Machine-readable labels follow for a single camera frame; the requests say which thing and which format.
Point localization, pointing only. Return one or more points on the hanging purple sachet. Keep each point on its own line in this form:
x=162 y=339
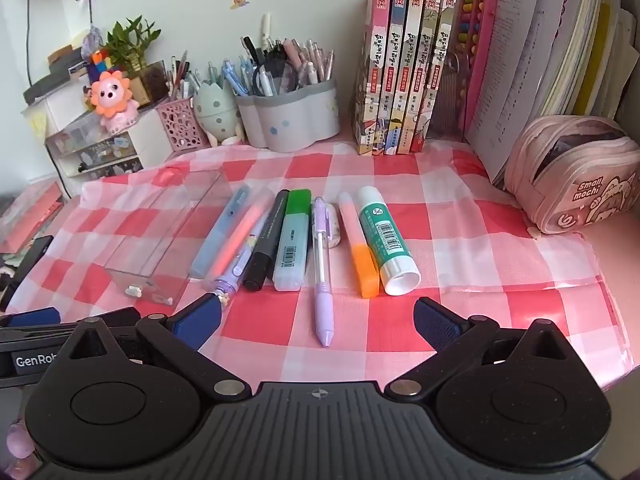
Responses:
x=92 y=37

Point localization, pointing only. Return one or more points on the white drawer organizer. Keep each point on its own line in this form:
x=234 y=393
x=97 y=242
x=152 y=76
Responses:
x=145 y=145

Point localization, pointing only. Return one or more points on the bear wall sticker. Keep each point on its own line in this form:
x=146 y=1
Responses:
x=240 y=0

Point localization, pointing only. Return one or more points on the coral pink pen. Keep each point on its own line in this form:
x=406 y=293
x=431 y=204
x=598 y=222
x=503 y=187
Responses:
x=245 y=230

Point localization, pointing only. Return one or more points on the small brown box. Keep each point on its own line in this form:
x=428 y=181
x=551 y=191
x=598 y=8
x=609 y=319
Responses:
x=65 y=55

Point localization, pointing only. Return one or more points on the colourful puzzle cube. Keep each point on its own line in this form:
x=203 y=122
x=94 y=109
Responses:
x=101 y=65

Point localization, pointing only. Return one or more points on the bunch of blue grey pens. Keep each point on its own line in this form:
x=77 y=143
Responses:
x=220 y=72

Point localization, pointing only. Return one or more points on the grey cloud-shaped pen holder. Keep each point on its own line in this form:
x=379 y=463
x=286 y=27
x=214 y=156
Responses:
x=290 y=120

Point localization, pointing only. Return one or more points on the clear plastic pencil box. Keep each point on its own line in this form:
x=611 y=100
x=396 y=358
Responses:
x=150 y=230

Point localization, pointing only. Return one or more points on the green white glue stick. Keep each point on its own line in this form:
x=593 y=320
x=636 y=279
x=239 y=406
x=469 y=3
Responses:
x=387 y=240

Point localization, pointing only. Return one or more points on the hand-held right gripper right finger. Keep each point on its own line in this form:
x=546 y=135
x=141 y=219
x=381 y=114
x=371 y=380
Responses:
x=435 y=325

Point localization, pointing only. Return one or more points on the lavender cartoon print pen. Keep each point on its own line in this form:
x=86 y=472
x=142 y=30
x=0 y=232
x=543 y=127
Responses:
x=230 y=280

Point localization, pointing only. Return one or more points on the orange pink highlighter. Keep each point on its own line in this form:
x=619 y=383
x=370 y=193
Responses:
x=357 y=240

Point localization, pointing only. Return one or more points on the bunch of red white pens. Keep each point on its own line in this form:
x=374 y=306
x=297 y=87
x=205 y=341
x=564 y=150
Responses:
x=182 y=80

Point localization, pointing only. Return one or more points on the clear plastic storage box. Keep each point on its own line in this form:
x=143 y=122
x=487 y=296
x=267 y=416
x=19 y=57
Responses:
x=70 y=132

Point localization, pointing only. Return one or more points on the pink orange lion figurine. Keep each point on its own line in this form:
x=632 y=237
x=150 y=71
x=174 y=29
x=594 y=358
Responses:
x=112 y=97

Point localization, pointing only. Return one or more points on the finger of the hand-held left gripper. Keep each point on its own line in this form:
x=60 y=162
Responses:
x=30 y=317
x=122 y=317

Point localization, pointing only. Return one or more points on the white eraser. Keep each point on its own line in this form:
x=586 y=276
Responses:
x=335 y=230

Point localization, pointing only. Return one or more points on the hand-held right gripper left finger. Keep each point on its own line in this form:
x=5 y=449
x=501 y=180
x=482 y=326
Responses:
x=200 y=317

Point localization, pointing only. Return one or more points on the dark grey marker pen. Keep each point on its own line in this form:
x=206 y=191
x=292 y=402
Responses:
x=265 y=245

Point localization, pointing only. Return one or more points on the clear acrylic bookend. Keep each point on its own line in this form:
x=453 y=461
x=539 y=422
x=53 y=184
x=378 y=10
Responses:
x=450 y=100

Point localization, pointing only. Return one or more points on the dark grey flat box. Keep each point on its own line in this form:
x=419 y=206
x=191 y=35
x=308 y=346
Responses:
x=50 y=85

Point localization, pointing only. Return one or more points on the pink checked plastic tablecloth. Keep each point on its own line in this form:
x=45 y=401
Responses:
x=450 y=240

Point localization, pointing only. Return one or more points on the purple mechanical pencil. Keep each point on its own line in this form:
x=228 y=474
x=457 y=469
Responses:
x=322 y=280

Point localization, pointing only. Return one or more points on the row of paper booklets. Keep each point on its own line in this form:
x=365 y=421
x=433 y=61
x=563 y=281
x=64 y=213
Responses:
x=550 y=50

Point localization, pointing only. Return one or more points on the pink zipped pencil case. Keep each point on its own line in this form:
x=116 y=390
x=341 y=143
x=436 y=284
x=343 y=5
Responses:
x=575 y=180

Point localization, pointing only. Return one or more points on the light blue pen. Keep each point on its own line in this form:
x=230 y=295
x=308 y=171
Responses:
x=215 y=240

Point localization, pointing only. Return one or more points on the pink comic book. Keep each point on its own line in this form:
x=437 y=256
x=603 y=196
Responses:
x=395 y=80
x=372 y=70
x=411 y=80
x=427 y=70

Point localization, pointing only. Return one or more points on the pink perforated pen basket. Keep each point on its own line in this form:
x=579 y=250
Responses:
x=180 y=125

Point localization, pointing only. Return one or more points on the black phone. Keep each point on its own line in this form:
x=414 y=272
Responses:
x=27 y=265

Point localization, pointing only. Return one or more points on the white storage box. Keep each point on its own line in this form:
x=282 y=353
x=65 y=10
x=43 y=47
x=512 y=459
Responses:
x=55 y=110

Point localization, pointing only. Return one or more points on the stack of pink wrapped books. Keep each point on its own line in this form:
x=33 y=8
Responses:
x=35 y=215

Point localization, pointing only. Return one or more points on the bunch of assorted pens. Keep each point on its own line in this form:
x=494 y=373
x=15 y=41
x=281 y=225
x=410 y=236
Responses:
x=310 y=62

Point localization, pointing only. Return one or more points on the black magnifying glass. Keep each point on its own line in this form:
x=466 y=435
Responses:
x=275 y=77

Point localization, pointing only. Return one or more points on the green egg-shaped pen holder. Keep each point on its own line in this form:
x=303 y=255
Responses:
x=215 y=115

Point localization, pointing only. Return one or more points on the green bamboo plant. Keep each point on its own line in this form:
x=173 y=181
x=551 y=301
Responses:
x=130 y=40

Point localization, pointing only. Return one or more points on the green blue highlighter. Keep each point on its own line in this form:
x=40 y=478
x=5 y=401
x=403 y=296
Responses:
x=294 y=240

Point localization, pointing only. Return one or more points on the pink abacus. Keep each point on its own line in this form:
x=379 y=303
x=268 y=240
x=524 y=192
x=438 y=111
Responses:
x=475 y=35

